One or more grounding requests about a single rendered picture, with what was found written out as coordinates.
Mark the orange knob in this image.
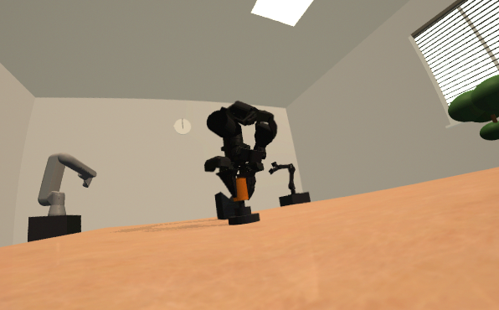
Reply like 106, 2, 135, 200
233, 178, 249, 202

